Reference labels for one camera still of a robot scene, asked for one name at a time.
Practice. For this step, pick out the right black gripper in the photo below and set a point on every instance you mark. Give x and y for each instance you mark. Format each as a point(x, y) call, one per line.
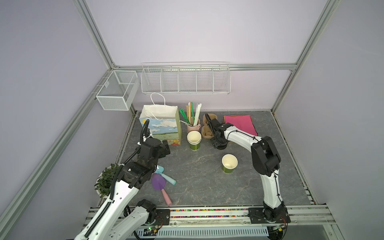
point(214, 142)

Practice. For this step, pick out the teal toy shovel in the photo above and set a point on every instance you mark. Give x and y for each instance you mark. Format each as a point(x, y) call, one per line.
point(160, 171)

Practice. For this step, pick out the purple pink toy shovel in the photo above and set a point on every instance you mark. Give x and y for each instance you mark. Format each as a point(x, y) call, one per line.
point(159, 184)

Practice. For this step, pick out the small white wire basket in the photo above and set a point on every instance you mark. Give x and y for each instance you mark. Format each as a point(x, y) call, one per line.
point(118, 91)

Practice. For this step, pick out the painted paper gift bag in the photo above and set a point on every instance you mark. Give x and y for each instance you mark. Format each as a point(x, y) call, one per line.
point(164, 121)

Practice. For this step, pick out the pink utensil holder cup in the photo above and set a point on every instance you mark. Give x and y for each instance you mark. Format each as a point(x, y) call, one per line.
point(194, 128)

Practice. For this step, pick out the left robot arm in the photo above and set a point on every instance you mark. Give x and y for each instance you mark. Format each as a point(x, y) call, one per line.
point(128, 180)

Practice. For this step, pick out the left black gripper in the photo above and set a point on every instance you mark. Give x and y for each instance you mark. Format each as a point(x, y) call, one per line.
point(162, 152)

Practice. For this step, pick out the cardboard cup carrier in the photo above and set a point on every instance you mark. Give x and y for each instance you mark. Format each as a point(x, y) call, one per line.
point(206, 131)

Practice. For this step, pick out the green paper cup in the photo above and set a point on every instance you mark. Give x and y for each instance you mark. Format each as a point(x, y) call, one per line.
point(229, 163)

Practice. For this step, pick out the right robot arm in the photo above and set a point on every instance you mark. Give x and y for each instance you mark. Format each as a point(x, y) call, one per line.
point(266, 161)

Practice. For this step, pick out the pink napkin stack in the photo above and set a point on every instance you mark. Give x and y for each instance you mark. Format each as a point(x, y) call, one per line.
point(243, 123)

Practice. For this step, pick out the wide white wire basket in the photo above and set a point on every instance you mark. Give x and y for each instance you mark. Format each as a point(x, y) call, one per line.
point(186, 78)

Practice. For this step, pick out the stack of green paper cups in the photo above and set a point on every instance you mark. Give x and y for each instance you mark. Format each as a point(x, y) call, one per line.
point(194, 138)

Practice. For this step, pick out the white wrapped straws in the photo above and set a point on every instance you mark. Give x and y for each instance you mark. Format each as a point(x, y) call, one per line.
point(198, 110)

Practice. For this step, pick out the potted green plant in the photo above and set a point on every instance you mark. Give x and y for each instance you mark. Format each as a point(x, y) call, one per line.
point(105, 179)

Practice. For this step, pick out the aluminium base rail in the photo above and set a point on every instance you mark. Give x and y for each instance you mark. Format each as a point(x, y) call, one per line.
point(239, 216)

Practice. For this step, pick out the green stirrer sticks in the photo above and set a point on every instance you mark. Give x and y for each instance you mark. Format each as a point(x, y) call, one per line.
point(182, 112)

